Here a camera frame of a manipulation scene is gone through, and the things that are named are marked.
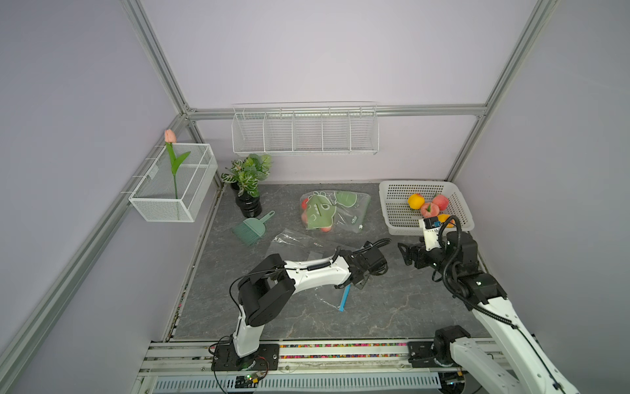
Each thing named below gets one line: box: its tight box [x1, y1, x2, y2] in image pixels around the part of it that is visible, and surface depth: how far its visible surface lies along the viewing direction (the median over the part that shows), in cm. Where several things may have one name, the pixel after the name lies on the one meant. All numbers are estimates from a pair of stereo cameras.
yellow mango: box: [407, 192, 426, 211], surface depth 109 cm
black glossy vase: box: [230, 182, 263, 219], surface depth 107 cm
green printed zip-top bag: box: [299, 189, 371, 234], surface depth 103 cm
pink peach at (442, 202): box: [432, 193, 450, 211], surface depth 107 cm
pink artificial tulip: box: [164, 128, 192, 200], surface depth 81 cm
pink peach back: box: [420, 201, 440, 218], surface depth 104 cm
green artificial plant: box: [221, 153, 272, 198], surface depth 91 cm
